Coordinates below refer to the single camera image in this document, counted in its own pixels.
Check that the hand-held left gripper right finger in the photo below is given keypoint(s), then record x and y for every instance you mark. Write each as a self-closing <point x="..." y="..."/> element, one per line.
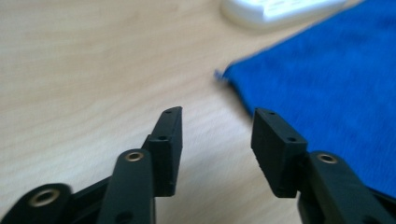
<point x="275" y="155"/>

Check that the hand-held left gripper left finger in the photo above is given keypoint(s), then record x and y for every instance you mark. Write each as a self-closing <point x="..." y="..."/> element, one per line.
<point x="165" y="152"/>

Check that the blue cloth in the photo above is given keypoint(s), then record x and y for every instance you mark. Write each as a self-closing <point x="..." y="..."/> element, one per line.
<point x="327" y="90"/>

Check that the white plastic device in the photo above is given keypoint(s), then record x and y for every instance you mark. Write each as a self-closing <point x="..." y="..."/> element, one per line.
<point x="277" y="11"/>

